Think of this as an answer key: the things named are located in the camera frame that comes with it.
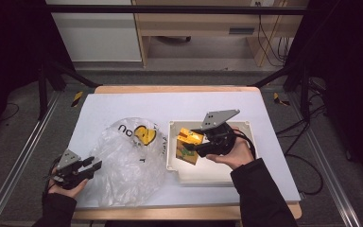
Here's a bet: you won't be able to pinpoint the white table cover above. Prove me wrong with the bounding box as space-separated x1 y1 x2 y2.
72 92 303 211

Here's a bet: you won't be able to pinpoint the light wooden desk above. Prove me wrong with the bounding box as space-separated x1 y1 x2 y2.
131 0 309 68

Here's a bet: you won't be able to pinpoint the aluminium rail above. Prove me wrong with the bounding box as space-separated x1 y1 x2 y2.
287 91 362 227
0 90 63 227

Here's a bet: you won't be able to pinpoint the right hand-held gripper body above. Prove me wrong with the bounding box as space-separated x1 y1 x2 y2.
190 109 241 156

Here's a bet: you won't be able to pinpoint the black cables under desk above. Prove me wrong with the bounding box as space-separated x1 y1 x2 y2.
255 1 293 68

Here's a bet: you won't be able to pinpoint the thin black floor cable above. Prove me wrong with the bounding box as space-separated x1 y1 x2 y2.
0 102 21 123

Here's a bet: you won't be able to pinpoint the person's left hand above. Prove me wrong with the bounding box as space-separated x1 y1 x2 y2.
47 178 90 200

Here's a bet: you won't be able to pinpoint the person's right hand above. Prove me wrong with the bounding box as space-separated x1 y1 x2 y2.
205 127 256 171

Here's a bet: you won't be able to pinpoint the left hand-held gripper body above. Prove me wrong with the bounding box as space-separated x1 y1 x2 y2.
50 148 88 191

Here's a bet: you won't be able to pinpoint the clear printed plastic bag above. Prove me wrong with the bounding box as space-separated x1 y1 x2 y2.
86 116 169 208

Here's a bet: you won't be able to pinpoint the white cabinet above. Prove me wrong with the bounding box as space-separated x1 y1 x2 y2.
45 0 143 63

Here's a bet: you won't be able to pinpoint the black metal stand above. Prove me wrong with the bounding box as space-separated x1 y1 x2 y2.
37 59 103 121
251 61 312 121

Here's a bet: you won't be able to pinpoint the grey desk label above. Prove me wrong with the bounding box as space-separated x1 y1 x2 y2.
228 27 256 36

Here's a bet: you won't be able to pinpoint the yellow snack packet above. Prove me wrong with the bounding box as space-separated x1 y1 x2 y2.
175 127 205 166

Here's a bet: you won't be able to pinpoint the white plastic bin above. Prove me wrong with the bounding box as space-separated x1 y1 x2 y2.
165 119 260 187

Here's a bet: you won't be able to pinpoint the black floor cables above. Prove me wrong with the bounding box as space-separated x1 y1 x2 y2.
275 77 329 155

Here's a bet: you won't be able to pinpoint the black curtain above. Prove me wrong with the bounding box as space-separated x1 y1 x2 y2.
284 0 363 194
0 0 74 149

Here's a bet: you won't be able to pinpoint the black horizontal bar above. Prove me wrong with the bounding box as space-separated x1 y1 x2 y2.
45 4 309 16

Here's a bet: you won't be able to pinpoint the yellow black tape piece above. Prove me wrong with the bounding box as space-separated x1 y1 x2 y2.
70 91 85 109
272 92 291 107

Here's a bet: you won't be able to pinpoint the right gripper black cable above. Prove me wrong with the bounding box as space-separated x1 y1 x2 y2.
232 128 325 197

